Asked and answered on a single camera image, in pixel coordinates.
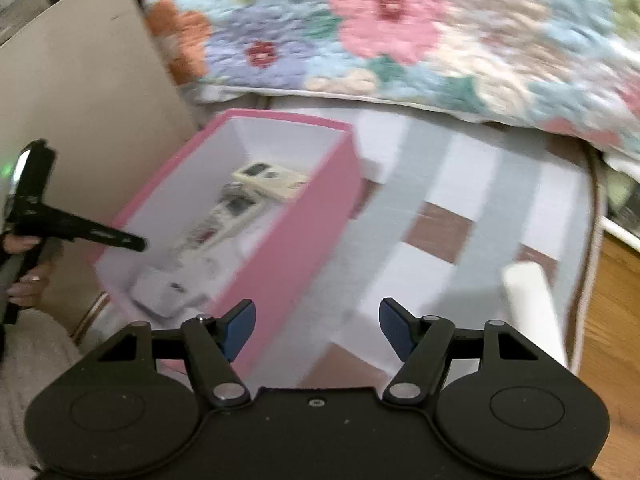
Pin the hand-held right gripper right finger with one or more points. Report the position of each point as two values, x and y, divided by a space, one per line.
394 329

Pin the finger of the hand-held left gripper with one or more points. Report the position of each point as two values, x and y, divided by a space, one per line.
100 234

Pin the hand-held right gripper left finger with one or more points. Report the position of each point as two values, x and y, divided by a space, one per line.
241 329

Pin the white box-shaped device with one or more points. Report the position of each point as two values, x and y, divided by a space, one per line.
165 292

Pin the pink cardboard box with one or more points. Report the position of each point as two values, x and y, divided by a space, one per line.
300 240

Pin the white remote control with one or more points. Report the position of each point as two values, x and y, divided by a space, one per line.
220 222

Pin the beige remote control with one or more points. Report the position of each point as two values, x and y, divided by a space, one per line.
272 180

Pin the person's left forearm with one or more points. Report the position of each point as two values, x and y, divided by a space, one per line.
35 385

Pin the person's left hand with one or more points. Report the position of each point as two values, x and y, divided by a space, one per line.
25 287

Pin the grey brown checked mat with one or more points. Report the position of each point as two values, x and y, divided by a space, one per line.
450 240

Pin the white rectangular object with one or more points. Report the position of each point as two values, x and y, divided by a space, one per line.
532 310

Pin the floral quilt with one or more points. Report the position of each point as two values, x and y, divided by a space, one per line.
400 35

